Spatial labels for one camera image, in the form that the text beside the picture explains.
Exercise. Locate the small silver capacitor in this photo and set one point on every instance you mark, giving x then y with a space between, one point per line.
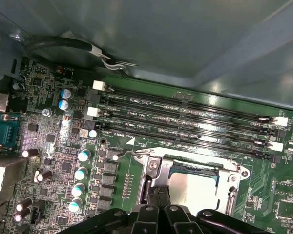
92 133

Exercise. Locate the metal socket cover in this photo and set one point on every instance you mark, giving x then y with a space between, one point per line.
224 190

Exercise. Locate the blue serial port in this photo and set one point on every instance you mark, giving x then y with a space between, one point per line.
5 132

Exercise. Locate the blue-top capacitor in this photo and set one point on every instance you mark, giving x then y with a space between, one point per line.
66 93
64 105

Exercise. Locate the black RAM slot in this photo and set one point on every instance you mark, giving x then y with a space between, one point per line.
161 137
185 104
185 117
185 128

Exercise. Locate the silver screw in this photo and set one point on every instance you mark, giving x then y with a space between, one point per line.
47 112

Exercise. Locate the black PC case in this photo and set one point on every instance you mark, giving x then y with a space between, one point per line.
161 36

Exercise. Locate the black capacitor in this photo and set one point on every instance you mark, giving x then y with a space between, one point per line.
30 153
18 86
23 205
20 215
44 176

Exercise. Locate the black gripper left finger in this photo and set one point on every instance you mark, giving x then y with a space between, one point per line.
146 219

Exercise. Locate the green motherboard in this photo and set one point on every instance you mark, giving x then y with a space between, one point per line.
258 185

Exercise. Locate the teal-top capacitor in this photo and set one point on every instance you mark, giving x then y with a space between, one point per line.
81 173
75 204
77 190
84 155

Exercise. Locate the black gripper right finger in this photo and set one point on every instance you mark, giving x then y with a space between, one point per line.
175 219

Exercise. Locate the silver metal port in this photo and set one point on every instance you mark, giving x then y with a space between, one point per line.
0 175

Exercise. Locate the silver square CPU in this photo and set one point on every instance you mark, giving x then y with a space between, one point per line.
195 190

